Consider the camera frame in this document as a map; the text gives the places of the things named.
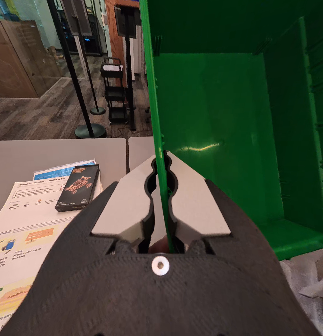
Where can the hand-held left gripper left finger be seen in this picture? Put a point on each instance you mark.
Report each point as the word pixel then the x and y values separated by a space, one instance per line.
pixel 124 204

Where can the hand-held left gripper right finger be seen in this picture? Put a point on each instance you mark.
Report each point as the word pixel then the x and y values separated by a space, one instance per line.
pixel 198 204

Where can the green plastic bin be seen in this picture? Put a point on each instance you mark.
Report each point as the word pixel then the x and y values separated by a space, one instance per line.
pixel 216 105

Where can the black model kit box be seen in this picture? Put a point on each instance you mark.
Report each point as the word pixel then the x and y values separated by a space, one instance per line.
pixel 77 189

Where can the blue-headed sheet in sleeve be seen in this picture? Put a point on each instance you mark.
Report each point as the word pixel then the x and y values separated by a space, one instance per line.
pixel 53 172

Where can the black pole with round base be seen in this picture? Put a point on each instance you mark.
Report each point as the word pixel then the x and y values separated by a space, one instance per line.
pixel 91 130

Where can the black panel floor stand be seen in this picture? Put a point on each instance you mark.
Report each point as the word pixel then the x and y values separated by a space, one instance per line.
pixel 98 110
pixel 126 23

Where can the white model instruction sheet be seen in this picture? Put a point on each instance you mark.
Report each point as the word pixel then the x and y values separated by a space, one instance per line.
pixel 27 223

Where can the black utility cart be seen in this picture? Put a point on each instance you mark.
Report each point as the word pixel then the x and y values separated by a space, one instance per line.
pixel 114 91

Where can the white crumpled sheet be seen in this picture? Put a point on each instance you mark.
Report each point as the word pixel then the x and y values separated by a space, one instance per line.
pixel 295 278

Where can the wooden door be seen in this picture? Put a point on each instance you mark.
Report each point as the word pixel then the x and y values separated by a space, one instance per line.
pixel 111 39

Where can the brown wooden partition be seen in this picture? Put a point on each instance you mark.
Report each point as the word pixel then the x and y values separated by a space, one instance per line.
pixel 17 65

